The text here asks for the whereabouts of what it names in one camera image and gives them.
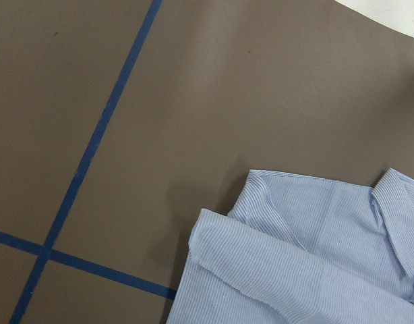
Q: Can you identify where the light blue striped shirt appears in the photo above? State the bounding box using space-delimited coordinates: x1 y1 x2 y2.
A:
167 169 414 323

